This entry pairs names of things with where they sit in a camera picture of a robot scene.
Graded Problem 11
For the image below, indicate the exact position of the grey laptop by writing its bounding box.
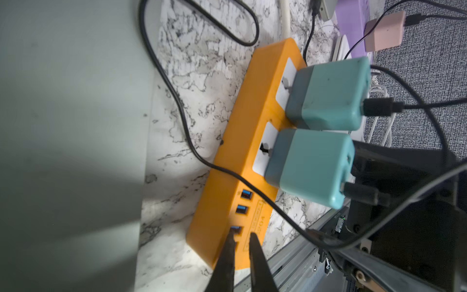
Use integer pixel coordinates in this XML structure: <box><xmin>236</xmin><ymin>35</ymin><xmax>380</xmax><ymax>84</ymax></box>
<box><xmin>1</xmin><ymin>1</ymin><xmax>154</xmax><ymax>292</ymax></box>
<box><xmin>319</xmin><ymin>0</ymin><xmax>338</xmax><ymax>22</ymax></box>

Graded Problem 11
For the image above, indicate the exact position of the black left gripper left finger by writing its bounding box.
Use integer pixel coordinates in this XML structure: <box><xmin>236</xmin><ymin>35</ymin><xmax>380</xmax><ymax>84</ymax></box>
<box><xmin>205</xmin><ymin>230</ymin><xmax>236</xmax><ymax>292</ymax></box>

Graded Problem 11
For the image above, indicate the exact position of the purple power strip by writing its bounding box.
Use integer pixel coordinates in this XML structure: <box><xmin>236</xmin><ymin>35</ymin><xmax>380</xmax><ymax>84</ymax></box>
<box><xmin>335</xmin><ymin>0</ymin><xmax>370</xmax><ymax>47</ymax></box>

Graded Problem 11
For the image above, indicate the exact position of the white cord of purple strip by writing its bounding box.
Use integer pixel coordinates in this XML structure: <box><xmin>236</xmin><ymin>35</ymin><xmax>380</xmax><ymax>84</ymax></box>
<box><xmin>364</xmin><ymin>71</ymin><xmax>398</xmax><ymax>147</ymax></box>

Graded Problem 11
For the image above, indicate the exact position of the white cord of orange strip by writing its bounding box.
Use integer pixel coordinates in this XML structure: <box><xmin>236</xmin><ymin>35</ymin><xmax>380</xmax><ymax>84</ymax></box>
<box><xmin>278</xmin><ymin>0</ymin><xmax>293</xmax><ymax>40</ymax></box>

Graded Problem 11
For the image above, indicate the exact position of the aluminium front rail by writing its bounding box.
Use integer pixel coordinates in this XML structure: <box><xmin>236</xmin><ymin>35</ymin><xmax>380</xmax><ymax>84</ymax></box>
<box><xmin>233</xmin><ymin>207</ymin><xmax>351</xmax><ymax>292</ymax></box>

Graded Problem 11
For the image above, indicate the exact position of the pink charger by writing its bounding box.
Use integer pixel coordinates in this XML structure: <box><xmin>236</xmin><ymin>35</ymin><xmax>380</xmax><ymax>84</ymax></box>
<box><xmin>364</xmin><ymin>11</ymin><xmax>406</xmax><ymax>52</ymax></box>

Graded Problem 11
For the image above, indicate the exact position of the grey laptop at back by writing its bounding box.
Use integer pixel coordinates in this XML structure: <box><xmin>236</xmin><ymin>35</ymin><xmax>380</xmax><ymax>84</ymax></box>
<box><xmin>319</xmin><ymin>0</ymin><xmax>338</xmax><ymax>22</ymax></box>

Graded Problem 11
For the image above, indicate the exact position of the grey laptop front left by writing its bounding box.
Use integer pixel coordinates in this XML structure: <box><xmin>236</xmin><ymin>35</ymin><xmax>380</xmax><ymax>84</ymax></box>
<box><xmin>1</xmin><ymin>1</ymin><xmax>154</xmax><ymax>292</ymax></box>

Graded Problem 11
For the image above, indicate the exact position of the orange power strip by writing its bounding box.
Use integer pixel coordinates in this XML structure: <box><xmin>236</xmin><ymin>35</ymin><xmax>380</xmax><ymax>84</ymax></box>
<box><xmin>186</xmin><ymin>38</ymin><xmax>305</xmax><ymax>270</ymax></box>

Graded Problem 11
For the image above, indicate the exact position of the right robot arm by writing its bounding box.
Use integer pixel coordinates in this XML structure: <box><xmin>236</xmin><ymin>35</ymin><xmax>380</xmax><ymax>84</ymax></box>
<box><xmin>327</xmin><ymin>142</ymin><xmax>467</xmax><ymax>292</ymax></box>

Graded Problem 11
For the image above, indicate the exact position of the black cable to back laptop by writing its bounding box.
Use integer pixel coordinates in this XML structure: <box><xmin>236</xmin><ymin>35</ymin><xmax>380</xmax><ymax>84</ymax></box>
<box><xmin>302</xmin><ymin>0</ymin><xmax>323</xmax><ymax>64</ymax></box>

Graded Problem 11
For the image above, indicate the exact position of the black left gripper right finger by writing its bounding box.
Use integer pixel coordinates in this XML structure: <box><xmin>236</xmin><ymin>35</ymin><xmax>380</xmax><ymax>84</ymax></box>
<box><xmin>249</xmin><ymin>232</ymin><xmax>278</xmax><ymax>292</ymax></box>

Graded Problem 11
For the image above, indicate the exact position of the black cable to left laptop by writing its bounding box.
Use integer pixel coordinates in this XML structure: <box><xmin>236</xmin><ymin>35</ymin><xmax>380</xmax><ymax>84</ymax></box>
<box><xmin>137</xmin><ymin>0</ymin><xmax>467</xmax><ymax>251</ymax></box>

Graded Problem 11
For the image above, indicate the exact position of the teal charger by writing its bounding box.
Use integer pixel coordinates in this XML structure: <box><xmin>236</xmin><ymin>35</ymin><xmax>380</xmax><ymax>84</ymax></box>
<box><xmin>265</xmin><ymin>128</ymin><xmax>355</xmax><ymax>209</ymax></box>
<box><xmin>285</xmin><ymin>57</ymin><xmax>371</xmax><ymax>131</ymax></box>

